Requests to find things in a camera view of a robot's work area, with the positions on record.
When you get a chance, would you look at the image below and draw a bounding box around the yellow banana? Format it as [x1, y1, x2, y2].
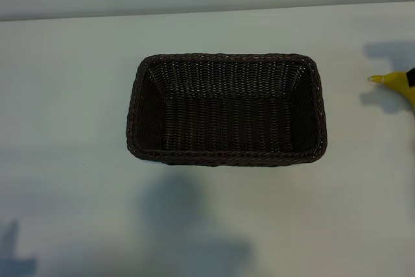
[367, 71, 415, 100]

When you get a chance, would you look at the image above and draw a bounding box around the dark brown wicker basket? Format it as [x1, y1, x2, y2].
[125, 52, 327, 167]

